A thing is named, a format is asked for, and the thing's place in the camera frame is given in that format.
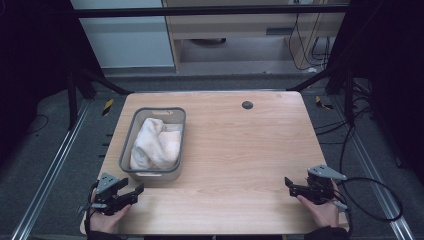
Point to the aluminium floor rail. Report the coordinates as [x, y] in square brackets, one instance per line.
[50, 173]
[373, 173]

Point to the grey plastic basket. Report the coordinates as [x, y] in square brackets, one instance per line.
[128, 156]

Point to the black horizontal frame bar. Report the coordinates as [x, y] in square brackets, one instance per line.
[200, 11]

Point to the person's right hand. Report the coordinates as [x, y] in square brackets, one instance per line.
[322, 214]

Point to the white cabinet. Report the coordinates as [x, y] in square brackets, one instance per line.
[126, 43]

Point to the black metal stand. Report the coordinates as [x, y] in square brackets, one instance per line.
[349, 100]
[71, 100]

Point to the yellow black striped tape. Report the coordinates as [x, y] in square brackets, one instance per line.
[320, 102]
[107, 107]

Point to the white towel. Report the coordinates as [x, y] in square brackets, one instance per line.
[156, 145]

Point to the light wooden desk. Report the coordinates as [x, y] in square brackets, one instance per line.
[233, 26]

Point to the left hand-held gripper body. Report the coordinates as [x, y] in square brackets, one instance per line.
[107, 184]

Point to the person's left hand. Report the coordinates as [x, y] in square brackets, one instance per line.
[107, 222]

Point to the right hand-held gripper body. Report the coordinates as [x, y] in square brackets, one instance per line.
[320, 186]

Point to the black curtain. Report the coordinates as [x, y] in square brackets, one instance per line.
[33, 66]
[393, 66]

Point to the round grey table grommet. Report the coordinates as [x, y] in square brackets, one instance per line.
[247, 105]

